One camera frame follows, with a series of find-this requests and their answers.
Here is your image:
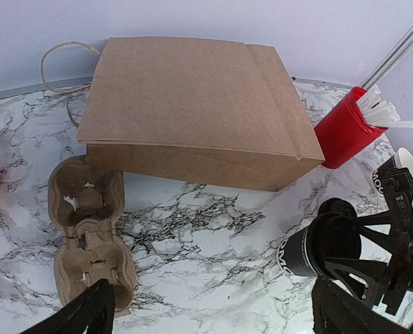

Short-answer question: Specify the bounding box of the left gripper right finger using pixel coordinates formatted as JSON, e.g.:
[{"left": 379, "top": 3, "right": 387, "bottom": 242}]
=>
[{"left": 311, "top": 278, "right": 411, "bottom": 333}]

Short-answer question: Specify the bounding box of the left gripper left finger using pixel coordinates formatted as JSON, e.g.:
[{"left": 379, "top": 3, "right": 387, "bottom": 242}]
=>
[{"left": 24, "top": 279, "right": 115, "bottom": 334}]

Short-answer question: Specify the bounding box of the white stirrer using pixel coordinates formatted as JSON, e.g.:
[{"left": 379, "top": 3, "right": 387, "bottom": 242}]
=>
[
  {"left": 357, "top": 84, "right": 381, "bottom": 114},
  {"left": 363, "top": 101, "right": 413, "bottom": 129}
]

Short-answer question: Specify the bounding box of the red cylindrical holder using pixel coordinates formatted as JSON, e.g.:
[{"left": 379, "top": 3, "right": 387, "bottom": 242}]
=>
[{"left": 314, "top": 87, "right": 387, "bottom": 169}]

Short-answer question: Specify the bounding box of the cardboard cup carrier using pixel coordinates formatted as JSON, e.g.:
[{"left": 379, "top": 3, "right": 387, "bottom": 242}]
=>
[{"left": 47, "top": 155, "right": 137, "bottom": 317}]

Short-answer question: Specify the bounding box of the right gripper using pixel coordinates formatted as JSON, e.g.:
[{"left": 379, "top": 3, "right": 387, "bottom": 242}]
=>
[{"left": 325, "top": 167, "right": 413, "bottom": 315}]

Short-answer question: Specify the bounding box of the stacked black paper cup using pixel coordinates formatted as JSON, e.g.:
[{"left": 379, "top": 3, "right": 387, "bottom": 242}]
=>
[{"left": 371, "top": 148, "right": 413, "bottom": 196}]

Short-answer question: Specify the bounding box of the white stirrer right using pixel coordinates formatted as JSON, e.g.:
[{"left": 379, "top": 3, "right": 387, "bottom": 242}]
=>
[{"left": 363, "top": 101, "right": 413, "bottom": 129}]

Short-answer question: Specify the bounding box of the brown paper bag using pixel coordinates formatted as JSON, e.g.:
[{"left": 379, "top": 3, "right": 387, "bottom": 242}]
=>
[{"left": 77, "top": 37, "right": 324, "bottom": 191}]

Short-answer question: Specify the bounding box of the right aluminium frame post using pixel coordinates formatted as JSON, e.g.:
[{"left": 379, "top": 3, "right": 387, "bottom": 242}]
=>
[{"left": 359, "top": 25, "right": 413, "bottom": 90}]

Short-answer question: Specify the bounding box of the black paper coffee cup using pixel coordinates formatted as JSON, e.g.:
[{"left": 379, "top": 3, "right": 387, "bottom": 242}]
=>
[{"left": 276, "top": 226, "right": 318, "bottom": 277}]

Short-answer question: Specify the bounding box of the white stirrer left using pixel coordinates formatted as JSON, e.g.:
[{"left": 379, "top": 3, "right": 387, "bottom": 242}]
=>
[{"left": 357, "top": 84, "right": 381, "bottom": 114}]

